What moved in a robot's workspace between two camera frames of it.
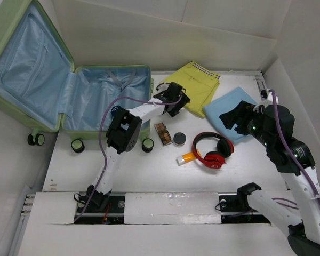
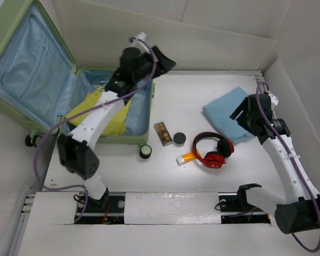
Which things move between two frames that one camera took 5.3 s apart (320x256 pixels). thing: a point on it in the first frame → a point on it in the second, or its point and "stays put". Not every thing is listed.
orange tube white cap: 186,158 stays put
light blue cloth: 223,104 stays put
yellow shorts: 200,82 → 117,127
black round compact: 179,140 stays put
